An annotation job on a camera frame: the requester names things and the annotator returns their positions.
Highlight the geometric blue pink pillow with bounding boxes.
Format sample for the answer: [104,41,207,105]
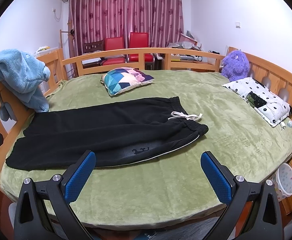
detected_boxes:
[101,67,155,96]

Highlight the purple plush toy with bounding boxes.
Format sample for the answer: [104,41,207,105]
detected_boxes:
[221,50,250,82]

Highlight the light blue plush towel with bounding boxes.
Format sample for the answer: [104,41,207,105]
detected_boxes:
[0,49,51,113]

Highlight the wooden bed frame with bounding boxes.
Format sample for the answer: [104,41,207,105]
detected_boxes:
[0,48,292,189]

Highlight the green plush bed blanket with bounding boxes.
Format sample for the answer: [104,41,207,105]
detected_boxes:
[0,69,292,231]

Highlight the dark wooden chair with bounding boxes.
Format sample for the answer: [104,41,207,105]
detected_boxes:
[83,40,104,54]

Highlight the maroon patterned curtain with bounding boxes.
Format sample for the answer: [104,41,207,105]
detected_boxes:
[69,0,183,56]

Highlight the cluttered desk with papers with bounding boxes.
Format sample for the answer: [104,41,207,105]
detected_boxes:
[166,30,214,64]

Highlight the black phone on pillow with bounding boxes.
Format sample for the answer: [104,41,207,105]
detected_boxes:
[246,92,267,108]

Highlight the black pants with white stripe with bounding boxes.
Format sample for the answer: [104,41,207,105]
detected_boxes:
[6,97,208,171]

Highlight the white black flower pillow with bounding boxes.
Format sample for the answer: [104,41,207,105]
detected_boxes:
[222,77,292,127]

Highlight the white patterned waste bin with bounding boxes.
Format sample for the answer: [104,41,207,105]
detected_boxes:
[269,163,292,202]

